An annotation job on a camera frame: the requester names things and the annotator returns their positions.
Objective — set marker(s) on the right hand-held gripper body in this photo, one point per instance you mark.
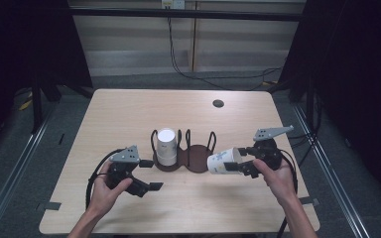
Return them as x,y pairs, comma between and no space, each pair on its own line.
268,152

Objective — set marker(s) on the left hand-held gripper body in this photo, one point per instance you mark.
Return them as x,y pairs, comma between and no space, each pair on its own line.
124,154

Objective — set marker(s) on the floral print paper cup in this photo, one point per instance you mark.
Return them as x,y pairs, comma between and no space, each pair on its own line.
221,162

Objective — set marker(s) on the white cup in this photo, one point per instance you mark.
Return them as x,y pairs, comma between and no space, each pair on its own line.
166,145

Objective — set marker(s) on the brown cup holder rack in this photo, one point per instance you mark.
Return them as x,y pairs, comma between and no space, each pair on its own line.
196,158

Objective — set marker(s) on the person's right hand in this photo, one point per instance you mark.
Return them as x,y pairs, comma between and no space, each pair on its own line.
279,181

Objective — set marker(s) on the person's left hand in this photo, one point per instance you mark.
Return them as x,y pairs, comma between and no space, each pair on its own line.
104,195

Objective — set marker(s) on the grey tape strip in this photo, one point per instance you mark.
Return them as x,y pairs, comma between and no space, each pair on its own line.
49,206
309,201

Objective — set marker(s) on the dark curtain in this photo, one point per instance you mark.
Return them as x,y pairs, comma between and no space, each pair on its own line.
23,43
354,66

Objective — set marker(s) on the black horizontal bar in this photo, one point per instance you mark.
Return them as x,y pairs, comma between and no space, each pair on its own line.
185,14

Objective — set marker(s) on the aluminium floor rail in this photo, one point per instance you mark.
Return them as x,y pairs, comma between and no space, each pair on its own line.
330,172
11,175

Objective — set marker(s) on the white wall outlet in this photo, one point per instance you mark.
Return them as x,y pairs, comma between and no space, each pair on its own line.
173,4

